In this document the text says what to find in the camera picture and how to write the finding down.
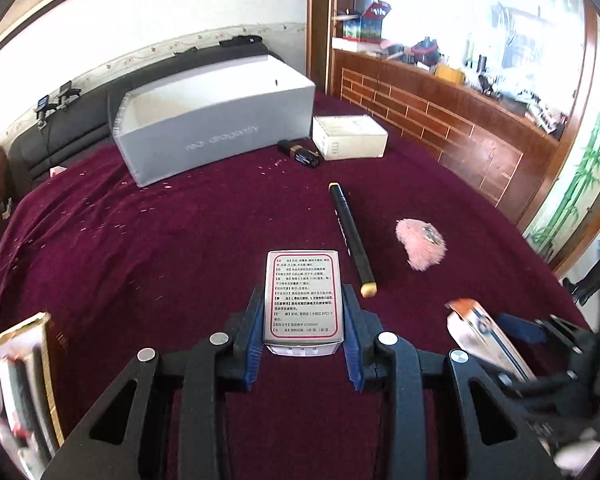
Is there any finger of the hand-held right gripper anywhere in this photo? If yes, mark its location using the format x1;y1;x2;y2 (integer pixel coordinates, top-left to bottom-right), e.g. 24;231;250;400
497;372;581;411
495;312;588;356

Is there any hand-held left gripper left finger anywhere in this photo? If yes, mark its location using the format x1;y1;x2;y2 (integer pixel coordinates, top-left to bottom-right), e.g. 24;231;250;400
42;285;268;480

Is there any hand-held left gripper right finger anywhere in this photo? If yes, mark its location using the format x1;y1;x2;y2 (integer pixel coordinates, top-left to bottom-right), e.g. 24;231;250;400
341;285;563;480

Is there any long white ointment box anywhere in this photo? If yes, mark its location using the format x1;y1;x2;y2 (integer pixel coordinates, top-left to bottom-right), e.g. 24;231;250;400
445;298;538;383

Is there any large grey cardboard box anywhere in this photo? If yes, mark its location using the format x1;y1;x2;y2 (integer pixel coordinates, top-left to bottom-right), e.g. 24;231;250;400
111;52;317;188

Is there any black marker pen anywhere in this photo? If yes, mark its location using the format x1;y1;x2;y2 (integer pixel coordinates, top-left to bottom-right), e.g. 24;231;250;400
328;182;379;297

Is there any pink fluffy toy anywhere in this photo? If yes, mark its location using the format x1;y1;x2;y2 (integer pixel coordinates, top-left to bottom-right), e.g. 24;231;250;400
395;218;449;272

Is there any maroon velvet cloth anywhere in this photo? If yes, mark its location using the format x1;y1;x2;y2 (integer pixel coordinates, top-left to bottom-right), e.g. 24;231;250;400
0;91;600;480

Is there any small black battery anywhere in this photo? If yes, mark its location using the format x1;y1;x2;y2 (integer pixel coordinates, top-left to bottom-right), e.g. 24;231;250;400
277;139;323;169

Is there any wooden counter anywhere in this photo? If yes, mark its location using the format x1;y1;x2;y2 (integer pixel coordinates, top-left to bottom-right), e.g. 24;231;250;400
307;0;600;271

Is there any white cardboard box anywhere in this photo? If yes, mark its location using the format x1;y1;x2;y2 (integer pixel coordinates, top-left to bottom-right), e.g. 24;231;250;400
312;114;389;161

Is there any gold edged picture box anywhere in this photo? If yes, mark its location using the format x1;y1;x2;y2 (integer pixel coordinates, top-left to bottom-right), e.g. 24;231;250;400
0;311;66;480

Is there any tan box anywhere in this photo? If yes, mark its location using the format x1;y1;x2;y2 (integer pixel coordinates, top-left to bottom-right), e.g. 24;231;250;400
434;62;467;84

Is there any black sofa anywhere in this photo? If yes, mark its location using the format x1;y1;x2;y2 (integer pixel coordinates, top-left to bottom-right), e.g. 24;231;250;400
5;35;286;196

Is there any white flat box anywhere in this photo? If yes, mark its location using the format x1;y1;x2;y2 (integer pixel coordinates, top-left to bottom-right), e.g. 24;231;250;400
331;36;386;53

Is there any black phone holder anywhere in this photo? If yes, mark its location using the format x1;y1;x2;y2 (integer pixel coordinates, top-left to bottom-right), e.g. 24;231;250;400
55;80;82;108
34;94;51;131

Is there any colourful printed box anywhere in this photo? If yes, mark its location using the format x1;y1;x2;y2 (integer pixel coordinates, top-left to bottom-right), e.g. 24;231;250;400
342;0;395;41

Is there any bamboo wall print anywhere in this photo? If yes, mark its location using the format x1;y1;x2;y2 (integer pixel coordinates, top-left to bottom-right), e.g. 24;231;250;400
522;30;600;261

